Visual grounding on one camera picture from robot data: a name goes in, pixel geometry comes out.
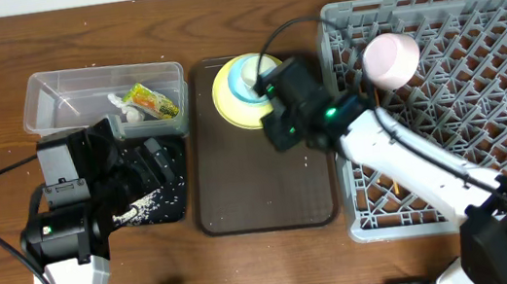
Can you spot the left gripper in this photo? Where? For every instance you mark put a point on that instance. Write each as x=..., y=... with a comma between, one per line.
x=150, y=180

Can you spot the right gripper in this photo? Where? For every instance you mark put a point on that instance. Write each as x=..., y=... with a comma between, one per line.
x=275, y=105

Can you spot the white tissue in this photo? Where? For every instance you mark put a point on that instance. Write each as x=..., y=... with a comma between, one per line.
x=129, y=110

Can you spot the pile of rice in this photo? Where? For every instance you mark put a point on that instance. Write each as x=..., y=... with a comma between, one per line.
x=166, y=204

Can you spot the light blue bowl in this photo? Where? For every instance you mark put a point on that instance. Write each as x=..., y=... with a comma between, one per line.
x=237, y=86

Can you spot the green orange snack wrapper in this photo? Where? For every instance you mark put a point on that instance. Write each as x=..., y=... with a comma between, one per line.
x=154, y=103

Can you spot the white bowl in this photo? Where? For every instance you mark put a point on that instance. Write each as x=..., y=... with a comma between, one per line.
x=391, y=60

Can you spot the grey dishwasher rack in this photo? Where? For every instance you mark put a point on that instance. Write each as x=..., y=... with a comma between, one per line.
x=458, y=96

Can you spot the cream white cup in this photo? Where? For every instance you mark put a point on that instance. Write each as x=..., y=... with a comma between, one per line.
x=253, y=67

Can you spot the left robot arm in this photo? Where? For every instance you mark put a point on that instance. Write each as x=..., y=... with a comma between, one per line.
x=70, y=245

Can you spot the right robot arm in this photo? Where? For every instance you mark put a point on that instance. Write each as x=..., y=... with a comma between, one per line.
x=470, y=197

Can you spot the black waste tray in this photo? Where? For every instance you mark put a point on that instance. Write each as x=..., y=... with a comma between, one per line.
x=163, y=161

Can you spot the yellow plate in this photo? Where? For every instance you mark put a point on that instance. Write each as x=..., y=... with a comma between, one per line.
x=230, y=108

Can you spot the clear plastic bin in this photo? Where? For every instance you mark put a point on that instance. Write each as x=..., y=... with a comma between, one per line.
x=65, y=99

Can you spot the brown serving tray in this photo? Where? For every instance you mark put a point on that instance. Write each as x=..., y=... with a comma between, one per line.
x=242, y=183

